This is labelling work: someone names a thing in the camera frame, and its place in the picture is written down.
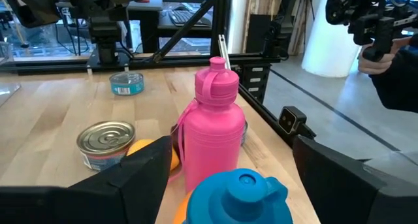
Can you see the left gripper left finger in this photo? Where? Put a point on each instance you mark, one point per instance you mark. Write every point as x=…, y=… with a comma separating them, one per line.
x=143, y=185

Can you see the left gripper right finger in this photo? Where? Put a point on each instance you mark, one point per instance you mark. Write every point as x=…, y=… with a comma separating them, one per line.
x=333, y=185

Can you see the gold top tin can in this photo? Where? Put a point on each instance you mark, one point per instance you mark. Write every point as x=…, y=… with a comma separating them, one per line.
x=104, y=139

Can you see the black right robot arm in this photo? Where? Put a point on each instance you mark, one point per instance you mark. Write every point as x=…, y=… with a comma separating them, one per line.
x=104, y=34

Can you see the person's forearm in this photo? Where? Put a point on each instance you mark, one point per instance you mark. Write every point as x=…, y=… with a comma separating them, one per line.
x=398, y=83

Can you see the yellow toy lemon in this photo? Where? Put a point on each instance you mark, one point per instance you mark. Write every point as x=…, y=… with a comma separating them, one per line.
x=143, y=144

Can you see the smooth orange toy fruit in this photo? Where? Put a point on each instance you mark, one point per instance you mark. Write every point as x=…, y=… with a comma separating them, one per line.
x=179, y=211

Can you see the pink plastic bottle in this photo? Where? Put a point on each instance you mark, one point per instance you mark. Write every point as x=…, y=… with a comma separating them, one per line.
x=212, y=136

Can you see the teal label tin can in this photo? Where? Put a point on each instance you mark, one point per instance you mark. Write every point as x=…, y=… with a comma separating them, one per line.
x=126, y=85

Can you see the blue label tuna can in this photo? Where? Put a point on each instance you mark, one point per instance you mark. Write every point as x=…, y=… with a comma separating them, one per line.
x=244, y=132

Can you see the black drawer unit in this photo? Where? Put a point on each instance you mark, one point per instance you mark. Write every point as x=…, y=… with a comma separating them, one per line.
x=258, y=82

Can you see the person's hand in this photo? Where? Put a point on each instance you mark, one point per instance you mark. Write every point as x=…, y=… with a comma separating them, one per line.
x=375, y=63

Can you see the white round column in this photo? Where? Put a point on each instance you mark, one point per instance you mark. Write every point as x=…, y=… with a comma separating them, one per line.
x=330, y=38

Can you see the black computer keyboard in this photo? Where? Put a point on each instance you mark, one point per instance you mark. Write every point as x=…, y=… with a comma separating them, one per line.
x=187, y=18

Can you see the grey desk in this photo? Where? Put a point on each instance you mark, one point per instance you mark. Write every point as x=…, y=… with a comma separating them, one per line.
x=145, y=3

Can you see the wooden board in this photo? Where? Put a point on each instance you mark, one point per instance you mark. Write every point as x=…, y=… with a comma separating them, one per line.
x=261, y=5

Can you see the black table-level camera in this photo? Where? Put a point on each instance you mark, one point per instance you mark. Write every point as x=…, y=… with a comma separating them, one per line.
x=292, y=119

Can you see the silver metal bracket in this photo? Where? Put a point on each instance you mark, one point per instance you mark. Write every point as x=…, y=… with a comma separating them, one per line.
x=223, y=49

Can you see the black aluminium table frame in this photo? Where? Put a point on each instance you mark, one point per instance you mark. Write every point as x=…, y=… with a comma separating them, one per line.
x=222, y=21

